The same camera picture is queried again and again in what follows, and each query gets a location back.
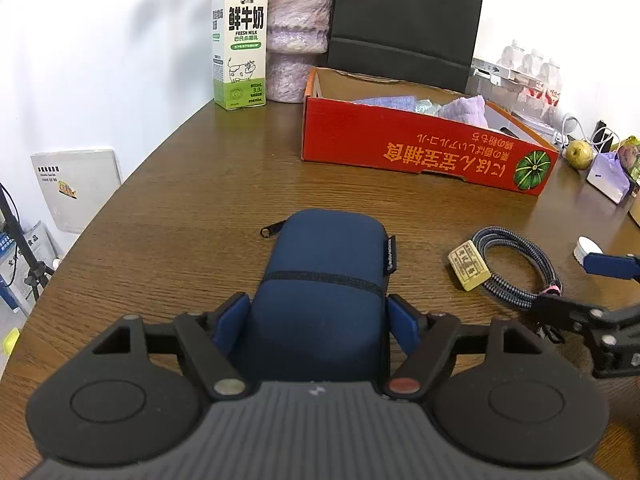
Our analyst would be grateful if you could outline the lilac cloth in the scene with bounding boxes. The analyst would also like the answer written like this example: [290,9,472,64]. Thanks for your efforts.
[439,95,490,128]

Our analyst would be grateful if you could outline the blue fabric item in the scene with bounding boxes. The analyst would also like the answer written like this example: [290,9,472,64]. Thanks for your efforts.
[352,94,418,112]

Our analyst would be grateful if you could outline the black and white braided cable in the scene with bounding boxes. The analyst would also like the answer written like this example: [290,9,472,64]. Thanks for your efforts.
[472,226,566,311]

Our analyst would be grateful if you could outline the clear plastic storage container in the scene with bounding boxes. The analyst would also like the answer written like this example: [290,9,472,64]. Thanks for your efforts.
[467,75,526,111]

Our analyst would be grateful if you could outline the yellow labelled eraser block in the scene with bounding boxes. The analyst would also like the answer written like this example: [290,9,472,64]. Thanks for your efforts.
[447,245,493,292]

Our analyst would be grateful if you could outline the green apple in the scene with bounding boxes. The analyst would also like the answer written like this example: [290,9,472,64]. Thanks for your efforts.
[564,140,596,170]

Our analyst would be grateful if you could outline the black power adapter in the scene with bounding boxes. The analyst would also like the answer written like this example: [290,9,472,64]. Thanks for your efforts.
[592,120,613,153]

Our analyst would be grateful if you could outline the black tripod stand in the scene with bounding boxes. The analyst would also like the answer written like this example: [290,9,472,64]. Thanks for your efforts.
[0,182,55,306]

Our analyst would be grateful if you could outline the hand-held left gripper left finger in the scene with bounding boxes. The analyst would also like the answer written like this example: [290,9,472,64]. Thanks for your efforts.
[92,292,251,402]

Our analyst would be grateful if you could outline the purple tissue pack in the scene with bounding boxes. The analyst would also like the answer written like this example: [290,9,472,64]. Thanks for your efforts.
[586,152,632,206]

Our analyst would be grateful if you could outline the small white round object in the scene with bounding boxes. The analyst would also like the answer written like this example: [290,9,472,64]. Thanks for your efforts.
[572,236,603,266]

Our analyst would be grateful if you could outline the dried flower head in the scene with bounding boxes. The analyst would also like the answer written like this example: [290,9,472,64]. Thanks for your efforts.
[616,142,640,183]

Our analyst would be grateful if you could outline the blue printed box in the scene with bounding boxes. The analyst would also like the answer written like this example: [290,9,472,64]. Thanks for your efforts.
[0,220,63,318]

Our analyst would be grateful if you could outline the red cardboard box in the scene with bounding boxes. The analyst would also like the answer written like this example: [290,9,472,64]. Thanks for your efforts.
[287,66,561,197]

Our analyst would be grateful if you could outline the white square box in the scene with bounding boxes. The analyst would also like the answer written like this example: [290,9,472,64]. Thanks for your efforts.
[30,149,123,235]

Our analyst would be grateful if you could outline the white flat box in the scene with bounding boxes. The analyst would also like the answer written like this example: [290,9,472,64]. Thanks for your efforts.
[470,57,526,86]

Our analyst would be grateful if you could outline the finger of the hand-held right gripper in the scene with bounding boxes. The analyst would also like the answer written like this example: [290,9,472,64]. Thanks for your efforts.
[582,252,640,281]
[530,294,613,333]

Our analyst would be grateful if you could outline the navy blue zipper pouch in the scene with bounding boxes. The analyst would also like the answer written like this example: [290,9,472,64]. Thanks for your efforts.
[260,210,401,383]

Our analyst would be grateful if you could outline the white and green milk carton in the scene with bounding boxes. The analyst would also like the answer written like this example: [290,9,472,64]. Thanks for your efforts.
[210,0,270,111]

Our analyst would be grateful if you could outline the clear water bottle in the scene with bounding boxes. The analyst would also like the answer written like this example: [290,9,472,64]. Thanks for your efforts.
[502,40,526,71]
[540,59,563,111]
[522,49,543,96]

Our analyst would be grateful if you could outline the black paper bag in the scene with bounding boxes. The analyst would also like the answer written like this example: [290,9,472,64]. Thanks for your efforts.
[326,0,487,95]

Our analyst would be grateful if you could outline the lilac fuzzy vase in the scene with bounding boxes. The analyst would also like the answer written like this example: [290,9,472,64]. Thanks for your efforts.
[262,0,336,105]

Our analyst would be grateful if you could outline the white round charger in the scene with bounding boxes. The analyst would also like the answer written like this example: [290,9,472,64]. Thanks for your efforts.
[560,112,583,143]

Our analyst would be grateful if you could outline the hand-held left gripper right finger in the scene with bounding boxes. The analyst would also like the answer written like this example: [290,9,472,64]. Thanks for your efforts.
[385,292,533,403]

